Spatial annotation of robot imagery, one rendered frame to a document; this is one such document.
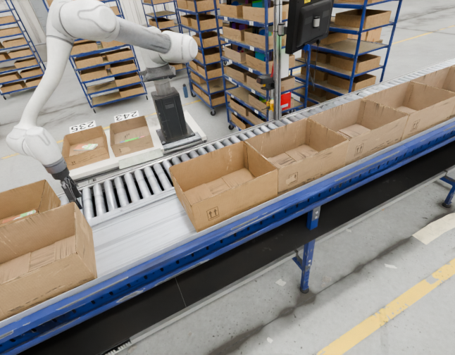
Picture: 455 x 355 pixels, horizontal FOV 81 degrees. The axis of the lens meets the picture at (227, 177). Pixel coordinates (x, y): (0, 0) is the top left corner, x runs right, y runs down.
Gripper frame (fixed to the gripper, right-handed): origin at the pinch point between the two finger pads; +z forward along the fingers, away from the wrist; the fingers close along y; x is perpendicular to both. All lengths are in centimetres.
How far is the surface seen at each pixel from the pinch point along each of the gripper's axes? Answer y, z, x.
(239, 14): 122, -51, -168
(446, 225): -75, 85, -227
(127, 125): 87, 5, -39
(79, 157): 53, 3, -1
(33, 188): 21.1, -3.1, 21.2
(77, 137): 91, 5, -1
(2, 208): 22.2, 3.4, 40.0
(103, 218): -26.6, -3.5, -11.8
